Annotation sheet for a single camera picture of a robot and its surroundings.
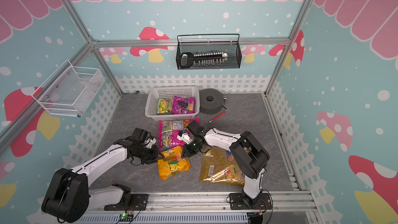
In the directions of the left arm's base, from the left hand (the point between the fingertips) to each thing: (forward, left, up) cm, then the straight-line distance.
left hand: (162, 160), depth 83 cm
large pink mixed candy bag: (+19, 0, -1) cm, 19 cm away
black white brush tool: (+48, -12, +30) cm, 58 cm away
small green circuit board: (-25, +14, -7) cm, 30 cm away
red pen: (+36, -35, -5) cm, 50 cm away
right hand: (+2, -11, 0) cm, 11 cm away
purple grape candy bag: (+36, -8, +4) cm, 37 cm away
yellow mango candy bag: (-2, -6, +1) cm, 6 cm away
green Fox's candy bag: (+40, +6, -2) cm, 40 cm away
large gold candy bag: (-2, -30, -2) cm, 31 cm away
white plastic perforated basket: (+49, +13, +2) cm, 51 cm away
